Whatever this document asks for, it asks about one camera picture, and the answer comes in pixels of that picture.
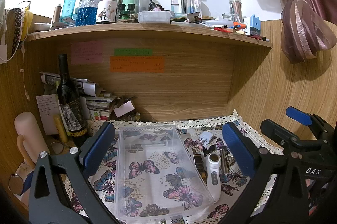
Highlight silver metal cylinder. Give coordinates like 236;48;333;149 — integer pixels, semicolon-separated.
220;149;229;174

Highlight white handheld massager device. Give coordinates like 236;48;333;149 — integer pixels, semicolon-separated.
206;152;221;203

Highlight white charger plug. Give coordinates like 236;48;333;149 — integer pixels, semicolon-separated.
199;131;214;146

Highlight clear plastic storage bin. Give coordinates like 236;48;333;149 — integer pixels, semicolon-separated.
114;126;213;223

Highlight yellow lip balm tube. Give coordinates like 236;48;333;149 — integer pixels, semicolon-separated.
53;114;68;143

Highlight dark wine bottle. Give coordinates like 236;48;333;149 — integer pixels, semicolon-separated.
57;54;90;147

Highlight butterfly print lace cloth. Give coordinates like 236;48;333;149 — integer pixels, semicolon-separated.
88;113;282;223

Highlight stack of books and papers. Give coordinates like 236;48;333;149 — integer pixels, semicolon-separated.
39;71;118;121

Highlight white small card box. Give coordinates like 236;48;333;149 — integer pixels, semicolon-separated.
113;101;135;118

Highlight handwritten white paper note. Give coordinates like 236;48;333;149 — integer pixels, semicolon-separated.
36;94;60;135

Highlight blue pencil sharpener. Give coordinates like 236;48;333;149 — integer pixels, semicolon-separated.
250;14;261;36

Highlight pink sticky note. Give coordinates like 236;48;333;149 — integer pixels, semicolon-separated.
71;41;103;65

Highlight green sticky note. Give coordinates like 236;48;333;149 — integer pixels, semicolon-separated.
114;48;153;56

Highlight orange sticky note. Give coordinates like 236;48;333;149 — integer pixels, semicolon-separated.
110;56;165;73

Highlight blue glass bottle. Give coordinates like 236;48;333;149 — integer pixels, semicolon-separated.
75;0;99;26

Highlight teal liquid bottle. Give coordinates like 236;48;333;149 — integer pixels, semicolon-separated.
60;0;76;21

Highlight white label sake bottle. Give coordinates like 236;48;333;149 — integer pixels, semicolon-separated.
95;0;119;24

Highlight clear rectangular lidded box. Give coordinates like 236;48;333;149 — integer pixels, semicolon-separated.
138;11;171;24

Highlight round wire glasses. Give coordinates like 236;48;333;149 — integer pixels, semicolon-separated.
8;141;67;196

